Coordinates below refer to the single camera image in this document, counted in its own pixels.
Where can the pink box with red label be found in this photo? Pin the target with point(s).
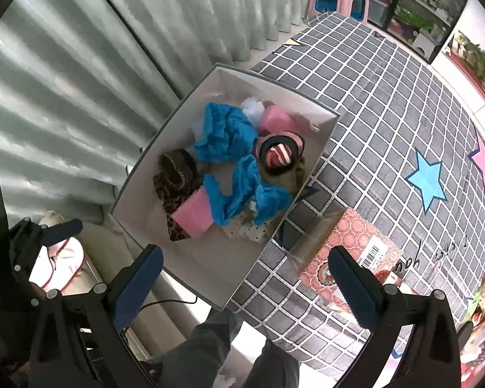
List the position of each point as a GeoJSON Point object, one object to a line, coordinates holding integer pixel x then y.
{"type": "Point", "coordinates": [359, 230]}

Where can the white polka dot scrunchie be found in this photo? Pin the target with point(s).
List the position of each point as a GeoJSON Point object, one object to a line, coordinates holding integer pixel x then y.
{"type": "Point", "coordinates": [246, 232]}

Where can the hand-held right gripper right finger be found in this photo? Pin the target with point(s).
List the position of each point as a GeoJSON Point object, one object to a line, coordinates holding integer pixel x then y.
{"type": "Point", "coordinates": [355, 291]}

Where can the pink towel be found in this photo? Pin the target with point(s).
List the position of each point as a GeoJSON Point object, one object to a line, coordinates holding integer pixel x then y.
{"type": "Point", "coordinates": [194, 214]}
{"type": "Point", "coordinates": [277, 121]}

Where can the grey storage box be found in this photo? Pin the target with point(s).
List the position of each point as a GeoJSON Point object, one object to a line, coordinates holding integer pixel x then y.
{"type": "Point", "coordinates": [210, 266]}

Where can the potted green plants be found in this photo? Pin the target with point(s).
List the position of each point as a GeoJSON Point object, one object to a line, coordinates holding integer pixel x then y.
{"type": "Point", "coordinates": [477, 56]}

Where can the grey checked star blanket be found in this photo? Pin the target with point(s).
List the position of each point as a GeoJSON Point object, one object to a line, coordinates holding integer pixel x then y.
{"type": "Point", "coordinates": [367, 109]}

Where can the light blue fluffy cloth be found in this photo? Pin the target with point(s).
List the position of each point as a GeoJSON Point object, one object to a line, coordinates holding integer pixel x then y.
{"type": "Point", "coordinates": [252, 108]}

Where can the black framed window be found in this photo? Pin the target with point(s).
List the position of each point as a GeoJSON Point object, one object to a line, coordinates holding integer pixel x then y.
{"type": "Point", "coordinates": [412, 20]}

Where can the pale green curtain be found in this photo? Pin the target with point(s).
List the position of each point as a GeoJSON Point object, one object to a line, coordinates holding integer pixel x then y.
{"type": "Point", "coordinates": [85, 68]}

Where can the white bag with red trim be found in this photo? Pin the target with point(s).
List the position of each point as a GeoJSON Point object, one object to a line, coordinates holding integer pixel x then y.
{"type": "Point", "coordinates": [68, 258]}

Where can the leopard print scrunchie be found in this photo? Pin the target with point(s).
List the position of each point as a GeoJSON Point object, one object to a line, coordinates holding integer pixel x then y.
{"type": "Point", "coordinates": [165, 194]}

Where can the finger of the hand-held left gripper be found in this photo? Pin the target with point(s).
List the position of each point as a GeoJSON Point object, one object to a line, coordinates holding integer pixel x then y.
{"type": "Point", "coordinates": [60, 230]}

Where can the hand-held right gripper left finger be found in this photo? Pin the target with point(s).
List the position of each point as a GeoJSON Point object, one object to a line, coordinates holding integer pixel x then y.
{"type": "Point", "coordinates": [139, 287]}

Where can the red white striped sock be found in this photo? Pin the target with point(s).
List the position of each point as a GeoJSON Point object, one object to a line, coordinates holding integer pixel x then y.
{"type": "Point", "coordinates": [279, 154]}

